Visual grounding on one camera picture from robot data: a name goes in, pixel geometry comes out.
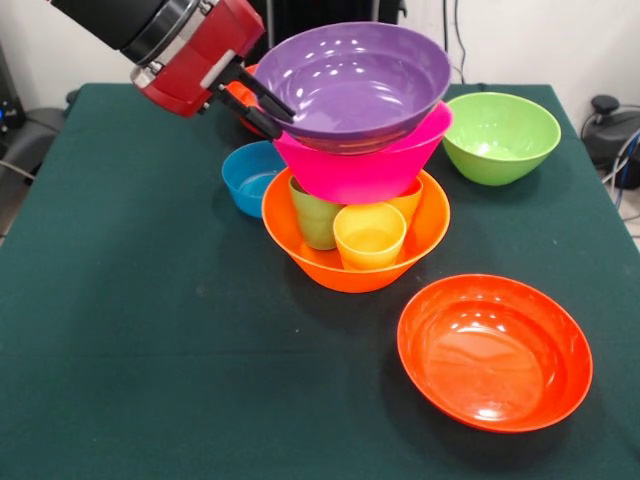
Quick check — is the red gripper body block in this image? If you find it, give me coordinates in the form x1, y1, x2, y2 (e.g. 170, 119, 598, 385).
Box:
130, 0, 267, 120

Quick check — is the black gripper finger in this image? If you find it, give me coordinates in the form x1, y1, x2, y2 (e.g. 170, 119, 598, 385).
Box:
230, 64, 297, 125
212, 84, 285, 141

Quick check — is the red plastic bowl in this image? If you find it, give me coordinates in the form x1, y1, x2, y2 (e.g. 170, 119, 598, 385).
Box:
396, 273, 594, 433
224, 63, 274, 140

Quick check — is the purple plastic bowl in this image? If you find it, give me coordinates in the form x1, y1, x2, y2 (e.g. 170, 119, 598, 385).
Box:
253, 21, 453, 155

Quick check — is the pink plastic bowl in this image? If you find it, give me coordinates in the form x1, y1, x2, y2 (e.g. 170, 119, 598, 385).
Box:
272, 102, 455, 206

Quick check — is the green plastic cup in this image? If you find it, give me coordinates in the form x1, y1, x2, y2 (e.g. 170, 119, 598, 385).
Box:
288, 175, 346, 251

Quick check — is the orange plastic cup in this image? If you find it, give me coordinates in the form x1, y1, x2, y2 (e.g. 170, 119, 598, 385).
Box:
387, 177, 424, 229

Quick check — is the yellow plastic cup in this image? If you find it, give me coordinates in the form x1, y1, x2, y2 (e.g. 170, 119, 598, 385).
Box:
333, 201, 408, 271

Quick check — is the orange plastic bowl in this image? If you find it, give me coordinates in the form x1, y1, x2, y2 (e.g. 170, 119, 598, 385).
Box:
261, 167, 452, 294

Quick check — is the black computer tower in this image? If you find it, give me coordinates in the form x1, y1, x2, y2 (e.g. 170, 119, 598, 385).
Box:
0, 39, 26, 146

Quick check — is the blue plastic bowl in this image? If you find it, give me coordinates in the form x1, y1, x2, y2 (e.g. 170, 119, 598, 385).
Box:
221, 140, 289, 219

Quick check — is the dark green table cloth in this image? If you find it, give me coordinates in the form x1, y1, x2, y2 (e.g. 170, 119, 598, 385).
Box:
0, 82, 640, 480

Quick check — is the green plastic bowl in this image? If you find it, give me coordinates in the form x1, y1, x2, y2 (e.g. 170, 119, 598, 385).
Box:
441, 91, 562, 187

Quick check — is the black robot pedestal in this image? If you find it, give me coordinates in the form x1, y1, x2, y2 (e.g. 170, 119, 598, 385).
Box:
244, 0, 407, 66

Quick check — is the black hanging cable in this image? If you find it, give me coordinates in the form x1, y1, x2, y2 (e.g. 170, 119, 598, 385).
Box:
434, 0, 470, 84

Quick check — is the grey cable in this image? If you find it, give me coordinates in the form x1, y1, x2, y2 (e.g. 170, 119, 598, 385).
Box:
0, 158, 37, 182

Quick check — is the blue cable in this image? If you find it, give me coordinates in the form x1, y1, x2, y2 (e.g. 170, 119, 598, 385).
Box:
612, 127, 640, 191

